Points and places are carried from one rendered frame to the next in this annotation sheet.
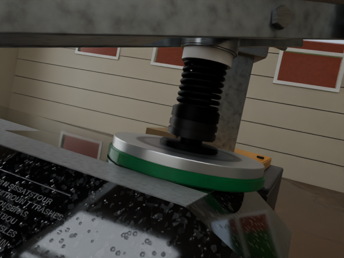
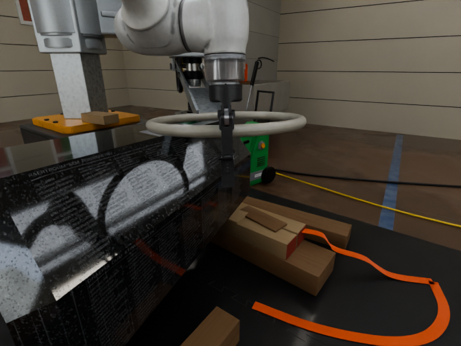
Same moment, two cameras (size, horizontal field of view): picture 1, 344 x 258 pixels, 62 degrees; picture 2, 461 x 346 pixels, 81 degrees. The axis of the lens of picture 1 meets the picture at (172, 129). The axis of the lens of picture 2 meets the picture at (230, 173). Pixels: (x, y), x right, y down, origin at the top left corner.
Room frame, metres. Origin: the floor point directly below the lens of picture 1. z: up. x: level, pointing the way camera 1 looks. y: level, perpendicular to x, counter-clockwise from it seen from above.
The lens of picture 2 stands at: (-0.09, 1.37, 1.08)
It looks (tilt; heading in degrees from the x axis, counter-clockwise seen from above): 22 degrees down; 282
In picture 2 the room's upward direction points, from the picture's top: straight up
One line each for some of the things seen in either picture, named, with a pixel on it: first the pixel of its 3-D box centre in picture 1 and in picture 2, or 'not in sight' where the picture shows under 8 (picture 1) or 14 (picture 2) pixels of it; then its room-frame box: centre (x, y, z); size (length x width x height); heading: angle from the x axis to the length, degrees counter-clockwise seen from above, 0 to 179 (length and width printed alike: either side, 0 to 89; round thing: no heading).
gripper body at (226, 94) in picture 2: not in sight; (226, 104); (0.05, 0.76, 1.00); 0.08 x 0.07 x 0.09; 103
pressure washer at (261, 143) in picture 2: not in sight; (252, 139); (0.24, -1.15, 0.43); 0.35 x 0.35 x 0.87; 50
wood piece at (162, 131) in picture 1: (169, 137); (99, 117); (0.98, 0.00, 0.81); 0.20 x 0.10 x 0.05; 163
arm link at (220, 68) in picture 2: not in sight; (225, 70); (0.05, 0.76, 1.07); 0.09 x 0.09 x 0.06
